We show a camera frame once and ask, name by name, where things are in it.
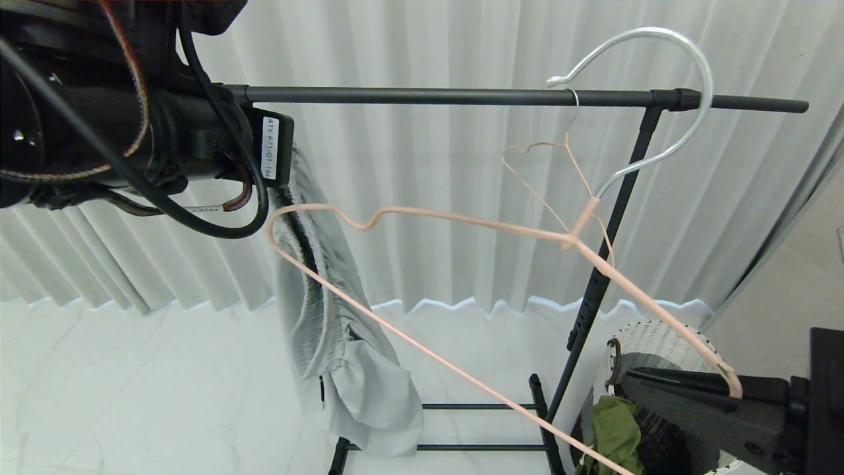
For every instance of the black clothes rack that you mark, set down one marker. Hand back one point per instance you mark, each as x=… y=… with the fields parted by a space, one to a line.
x=428 y=96

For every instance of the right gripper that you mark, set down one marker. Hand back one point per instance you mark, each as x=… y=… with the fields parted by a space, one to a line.
x=824 y=409

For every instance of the pink clothes hanger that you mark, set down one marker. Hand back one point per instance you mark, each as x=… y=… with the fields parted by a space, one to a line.
x=585 y=218
x=579 y=168

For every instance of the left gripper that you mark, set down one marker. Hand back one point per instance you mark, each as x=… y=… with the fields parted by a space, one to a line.
x=184 y=145

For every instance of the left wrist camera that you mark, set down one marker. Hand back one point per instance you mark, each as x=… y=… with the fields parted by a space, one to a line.
x=211 y=16

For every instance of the white curtain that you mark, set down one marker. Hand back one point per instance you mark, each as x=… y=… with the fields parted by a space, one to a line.
x=428 y=171

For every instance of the white laundry basket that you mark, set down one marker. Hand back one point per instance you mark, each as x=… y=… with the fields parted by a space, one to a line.
x=659 y=333

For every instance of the green garment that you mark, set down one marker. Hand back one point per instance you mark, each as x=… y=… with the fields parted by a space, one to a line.
x=613 y=435

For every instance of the pale grey shorts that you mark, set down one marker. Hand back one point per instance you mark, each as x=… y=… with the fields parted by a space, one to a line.
x=369 y=396

